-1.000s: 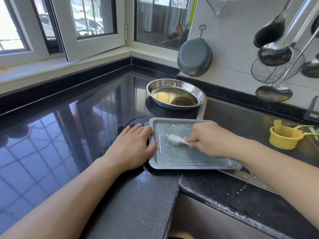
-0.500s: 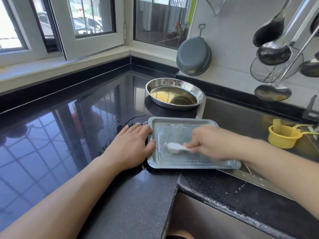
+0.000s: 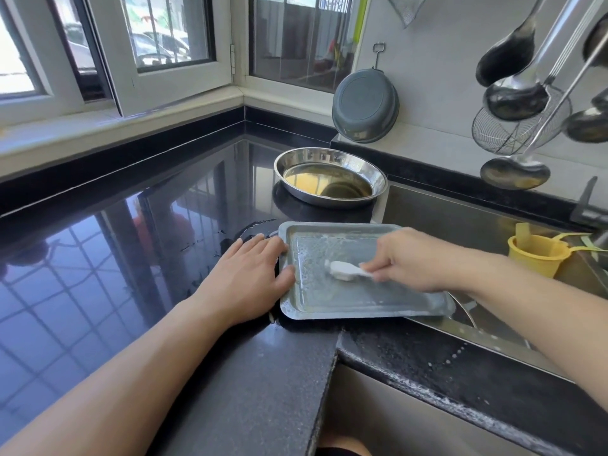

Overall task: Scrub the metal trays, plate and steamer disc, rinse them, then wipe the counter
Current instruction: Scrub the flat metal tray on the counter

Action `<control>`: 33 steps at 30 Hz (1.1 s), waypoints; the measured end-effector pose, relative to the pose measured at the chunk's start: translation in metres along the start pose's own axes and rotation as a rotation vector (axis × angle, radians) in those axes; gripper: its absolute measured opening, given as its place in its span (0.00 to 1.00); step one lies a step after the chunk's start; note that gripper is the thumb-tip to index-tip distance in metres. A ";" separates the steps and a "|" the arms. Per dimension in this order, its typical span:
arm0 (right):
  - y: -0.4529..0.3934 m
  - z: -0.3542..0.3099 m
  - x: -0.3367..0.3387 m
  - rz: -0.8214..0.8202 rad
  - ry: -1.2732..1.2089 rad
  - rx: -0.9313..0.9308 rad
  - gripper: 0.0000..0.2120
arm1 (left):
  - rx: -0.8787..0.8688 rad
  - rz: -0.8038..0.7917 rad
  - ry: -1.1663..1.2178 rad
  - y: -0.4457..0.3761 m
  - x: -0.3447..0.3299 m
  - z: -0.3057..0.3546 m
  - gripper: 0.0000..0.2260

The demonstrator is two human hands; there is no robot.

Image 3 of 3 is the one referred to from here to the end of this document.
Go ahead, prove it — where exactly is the round steel basin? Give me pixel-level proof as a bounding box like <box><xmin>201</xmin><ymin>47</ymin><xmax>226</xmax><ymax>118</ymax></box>
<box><xmin>272</xmin><ymin>146</ymin><xmax>390</xmax><ymax>209</ymax></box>

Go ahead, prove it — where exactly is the rectangular steel tray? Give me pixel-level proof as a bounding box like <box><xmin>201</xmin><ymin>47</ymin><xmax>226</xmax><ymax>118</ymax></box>
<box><xmin>277</xmin><ymin>221</ymin><xmax>458</xmax><ymax>322</ymax></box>

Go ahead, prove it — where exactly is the person's right forearm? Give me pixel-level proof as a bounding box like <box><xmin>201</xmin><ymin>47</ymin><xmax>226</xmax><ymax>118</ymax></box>
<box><xmin>465</xmin><ymin>256</ymin><xmax>608</xmax><ymax>414</ymax></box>

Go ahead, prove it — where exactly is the steel gooseneck faucet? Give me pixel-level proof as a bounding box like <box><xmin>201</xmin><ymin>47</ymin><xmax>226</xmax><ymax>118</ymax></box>
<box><xmin>570</xmin><ymin>175</ymin><xmax>608</xmax><ymax>251</ymax></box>

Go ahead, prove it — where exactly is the person's left forearm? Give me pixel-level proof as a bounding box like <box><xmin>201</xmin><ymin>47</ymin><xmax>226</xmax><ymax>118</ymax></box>
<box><xmin>0</xmin><ymin>299</ymin><xmax>229</xmax><ymax>456</ymax></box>

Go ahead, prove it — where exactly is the yellow hanging sink cup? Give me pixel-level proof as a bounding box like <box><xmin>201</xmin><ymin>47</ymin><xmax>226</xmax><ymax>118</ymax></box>
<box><xmin>506</xmin><ymin>222</ymin><xmax>608</xmax><ymax>279</ymax></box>

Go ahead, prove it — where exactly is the white hanging cloth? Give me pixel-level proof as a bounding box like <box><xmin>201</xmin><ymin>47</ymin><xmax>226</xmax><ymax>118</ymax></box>
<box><xmin>384</xmin><ymin>0</ymin><xmax>429</xmax><ymax>27</ymax></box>

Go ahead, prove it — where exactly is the hanging steel ladles and skimmer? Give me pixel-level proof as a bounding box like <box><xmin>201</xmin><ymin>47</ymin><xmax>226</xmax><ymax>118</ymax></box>
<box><xmin>475</xmin><ymin>0</ymin><xmax>550</xmax><ymax>88</ymax></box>

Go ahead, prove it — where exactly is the person's right hand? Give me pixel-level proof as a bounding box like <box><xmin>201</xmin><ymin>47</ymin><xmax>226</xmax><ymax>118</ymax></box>
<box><xmin>359</xmin><ymin>227</ymin><xmax>481</xmax><ymax>295</ymax></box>

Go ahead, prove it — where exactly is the grey hanging basin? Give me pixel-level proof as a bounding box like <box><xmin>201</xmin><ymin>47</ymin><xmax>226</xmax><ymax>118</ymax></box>
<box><xmin>331</xmin><ymin>68</ymin><xmax>401</xmax><ymax>145</ymax></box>

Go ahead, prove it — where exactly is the orange-handled brass ladle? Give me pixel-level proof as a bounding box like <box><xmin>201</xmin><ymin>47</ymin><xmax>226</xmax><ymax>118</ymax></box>
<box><xmin>582</xmin><ymin>9</ymin><xmax>608</xmax><ymax>67</ymax></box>

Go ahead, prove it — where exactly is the stainless steel sink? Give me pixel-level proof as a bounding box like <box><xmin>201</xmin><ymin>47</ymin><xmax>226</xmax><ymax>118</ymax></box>
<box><xmin>370</xmin><ymin>182</ymin><xmax>608</xmax><ymax>381</ymax></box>

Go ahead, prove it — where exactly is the steel soup ladle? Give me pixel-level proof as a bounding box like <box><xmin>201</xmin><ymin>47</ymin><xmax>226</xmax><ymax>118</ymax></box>
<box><xmin>483</xmin><ymin>0</ymin><xmax>608</xmax><ymax>122</ymax></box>

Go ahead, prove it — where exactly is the person's left hand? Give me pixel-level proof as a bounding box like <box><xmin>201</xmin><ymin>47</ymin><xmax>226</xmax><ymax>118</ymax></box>
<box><xmin>190</xmin><ymin>234</ymin><xmax>296</xmax><ymax>329</ymax></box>

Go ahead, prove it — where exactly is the white cleaning brush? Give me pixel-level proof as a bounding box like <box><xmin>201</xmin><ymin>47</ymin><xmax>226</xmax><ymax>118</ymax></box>
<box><xmin>327</xmin><ymin>259</ymin><xmax>376</xmax><ymax>283</ymax></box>

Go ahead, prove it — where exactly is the yellow-handled steel ladle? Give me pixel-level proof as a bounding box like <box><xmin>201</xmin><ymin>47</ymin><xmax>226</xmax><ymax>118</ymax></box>
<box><xmin>479</xmin><ymin>37</ymin><xmax>608</xmax><ymax>193</ymax></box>

